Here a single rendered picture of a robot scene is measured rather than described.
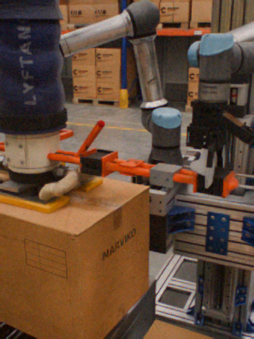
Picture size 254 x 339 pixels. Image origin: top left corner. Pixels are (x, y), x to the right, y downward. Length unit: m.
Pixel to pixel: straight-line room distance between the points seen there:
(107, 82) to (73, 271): 8.20
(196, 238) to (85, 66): 7.95
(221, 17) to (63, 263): 1.09
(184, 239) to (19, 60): 0.97
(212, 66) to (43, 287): 0.76
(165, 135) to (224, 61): 0.68
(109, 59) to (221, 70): 8.16
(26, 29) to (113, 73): 7.93
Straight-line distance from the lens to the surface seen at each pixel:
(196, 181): 1.05
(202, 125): 1.04
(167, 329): 1.61
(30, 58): 1.22
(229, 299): 1.95
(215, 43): 0.99
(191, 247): 1.74
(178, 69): 9.93
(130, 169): 1.13
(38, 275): 1.24
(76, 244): 1.09
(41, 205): 1.22
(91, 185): 1.35
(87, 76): 9.41
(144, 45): 1.71
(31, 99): 1.22
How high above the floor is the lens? 1.57
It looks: 19 degrees down
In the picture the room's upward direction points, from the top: straight up
